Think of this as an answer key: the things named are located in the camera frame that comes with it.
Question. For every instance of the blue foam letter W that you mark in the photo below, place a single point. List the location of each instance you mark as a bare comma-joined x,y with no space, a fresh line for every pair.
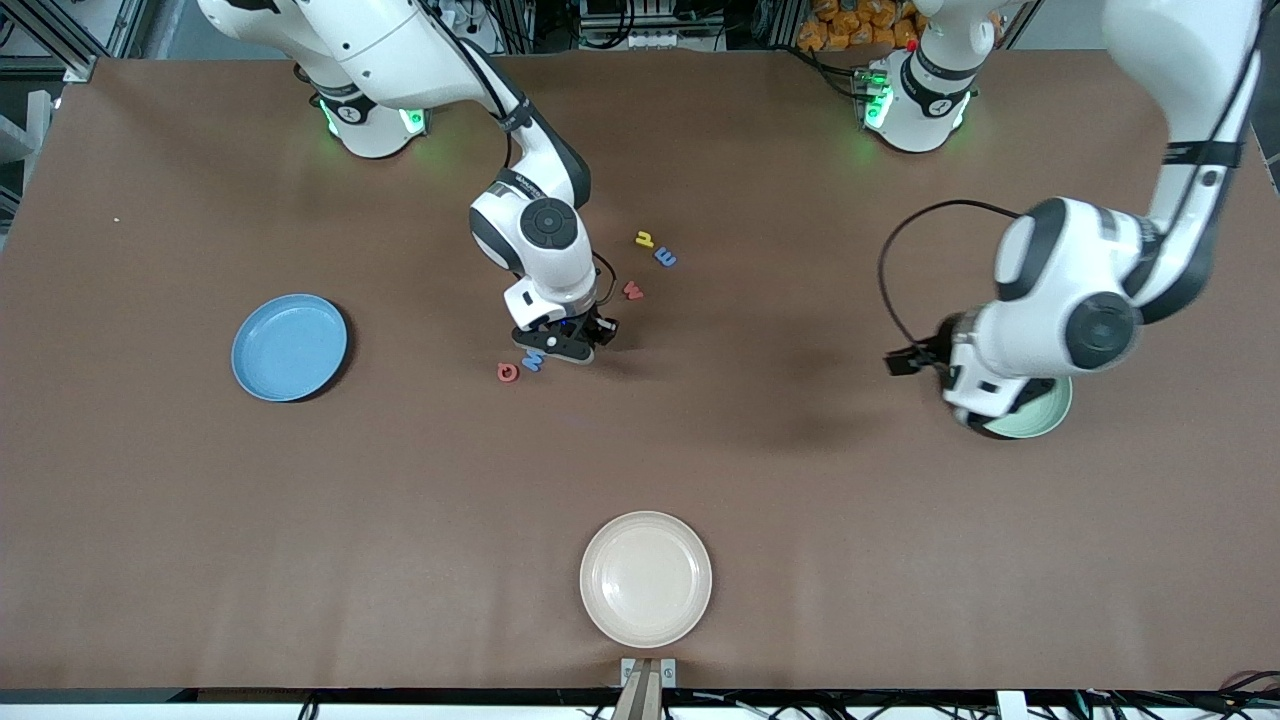
531,362

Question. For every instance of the blue foam letter e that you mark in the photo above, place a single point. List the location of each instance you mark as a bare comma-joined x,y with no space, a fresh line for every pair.
665,257

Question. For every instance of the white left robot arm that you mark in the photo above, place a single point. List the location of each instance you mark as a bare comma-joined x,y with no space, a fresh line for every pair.
1190,60

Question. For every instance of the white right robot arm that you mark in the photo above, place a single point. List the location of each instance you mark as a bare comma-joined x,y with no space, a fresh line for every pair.
400,50

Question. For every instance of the green plate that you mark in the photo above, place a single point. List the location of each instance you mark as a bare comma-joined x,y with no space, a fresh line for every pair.
1040,418

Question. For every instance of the blue plate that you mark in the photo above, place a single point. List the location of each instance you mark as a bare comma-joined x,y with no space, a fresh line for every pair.
290,348

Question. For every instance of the cream white plate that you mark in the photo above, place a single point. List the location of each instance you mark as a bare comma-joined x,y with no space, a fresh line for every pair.
646,580

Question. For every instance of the red foam letter Q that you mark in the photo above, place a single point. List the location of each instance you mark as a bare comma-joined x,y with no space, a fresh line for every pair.
500,373

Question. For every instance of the brown table cover sheet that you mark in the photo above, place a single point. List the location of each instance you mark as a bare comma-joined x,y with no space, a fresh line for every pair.
640,470

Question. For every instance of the orange snack bags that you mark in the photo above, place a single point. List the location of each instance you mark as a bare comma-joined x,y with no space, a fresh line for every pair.
850,25

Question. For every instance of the metal table edge bracket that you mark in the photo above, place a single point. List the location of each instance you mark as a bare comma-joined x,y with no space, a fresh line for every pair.
648,668

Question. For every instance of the aluminium frame profile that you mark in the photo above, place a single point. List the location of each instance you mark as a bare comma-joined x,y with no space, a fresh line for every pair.
60,45

